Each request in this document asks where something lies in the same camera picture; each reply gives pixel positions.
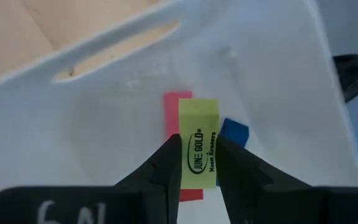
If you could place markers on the pink eraser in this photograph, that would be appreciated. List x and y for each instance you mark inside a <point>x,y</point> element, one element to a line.
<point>171,109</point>

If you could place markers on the white plastic bin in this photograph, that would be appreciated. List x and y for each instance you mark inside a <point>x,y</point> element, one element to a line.
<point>73,124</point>

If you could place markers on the yellow eraser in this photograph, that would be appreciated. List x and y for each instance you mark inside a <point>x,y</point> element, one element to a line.
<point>197,124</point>

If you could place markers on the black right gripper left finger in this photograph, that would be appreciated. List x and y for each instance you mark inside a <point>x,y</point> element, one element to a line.
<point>151,202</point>

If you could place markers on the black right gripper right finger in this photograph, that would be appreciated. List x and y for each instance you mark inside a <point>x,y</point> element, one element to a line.
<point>275,202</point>

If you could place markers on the black caster wheel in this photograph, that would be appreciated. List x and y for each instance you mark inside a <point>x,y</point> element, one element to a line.
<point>351,76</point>

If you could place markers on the blue eraser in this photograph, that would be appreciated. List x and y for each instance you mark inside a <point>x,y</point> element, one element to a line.
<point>235,130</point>

